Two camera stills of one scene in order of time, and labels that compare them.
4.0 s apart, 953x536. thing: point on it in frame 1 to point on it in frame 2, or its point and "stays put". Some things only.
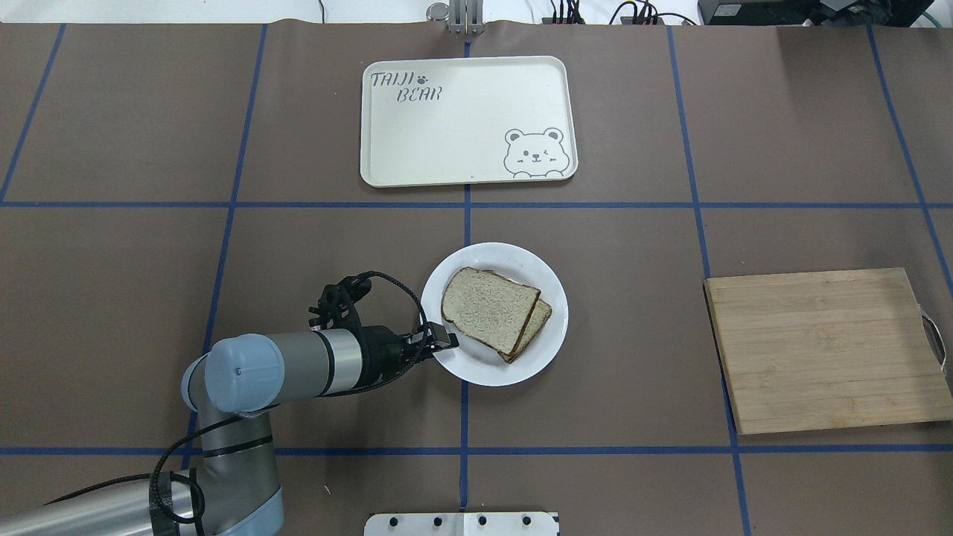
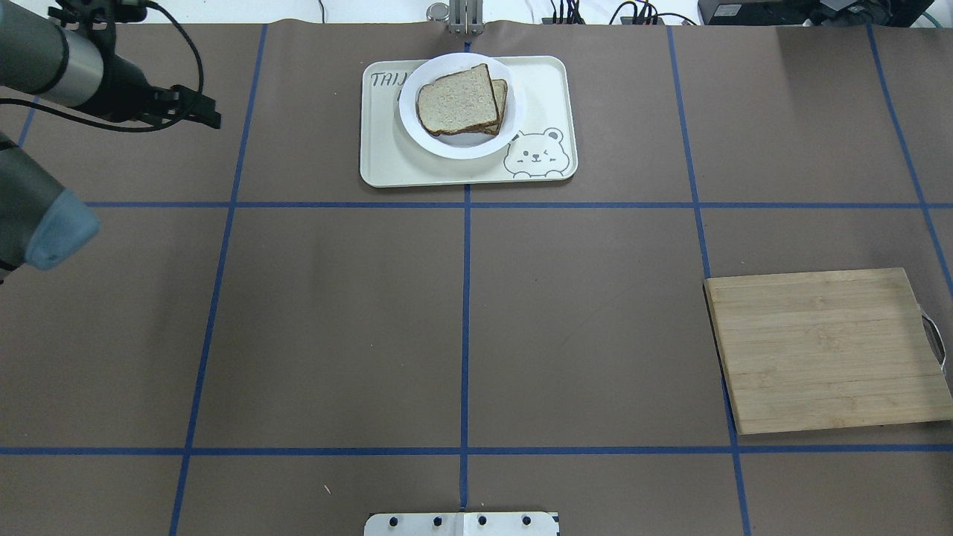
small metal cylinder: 438,12 stays put
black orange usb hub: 624,21 stays put
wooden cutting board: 825,351 stays put
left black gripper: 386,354 to 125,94
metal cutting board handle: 935,337 stays put
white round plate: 474,364 to 463,147
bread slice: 539,316 to 500,88
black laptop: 855,13 stays put
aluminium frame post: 466,17 stays put
